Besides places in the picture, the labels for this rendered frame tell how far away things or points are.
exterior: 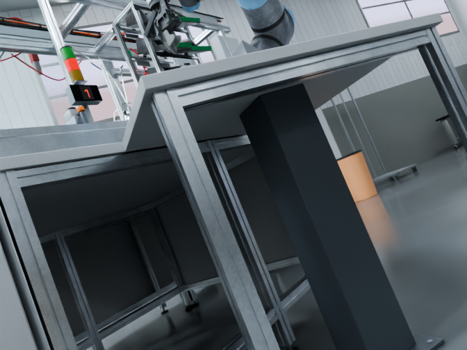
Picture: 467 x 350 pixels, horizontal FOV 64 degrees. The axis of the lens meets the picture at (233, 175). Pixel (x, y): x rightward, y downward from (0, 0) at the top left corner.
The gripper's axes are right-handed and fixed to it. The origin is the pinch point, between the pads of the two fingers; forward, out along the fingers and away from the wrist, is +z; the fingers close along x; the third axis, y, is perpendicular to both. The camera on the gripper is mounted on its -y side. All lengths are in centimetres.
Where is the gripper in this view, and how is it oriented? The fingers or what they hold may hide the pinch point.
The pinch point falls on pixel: (172, 51)
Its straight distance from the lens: 159.6
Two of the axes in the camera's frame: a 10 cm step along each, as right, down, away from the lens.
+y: 7.1, -3.5, -6.1
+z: 3.8, 9.2, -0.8
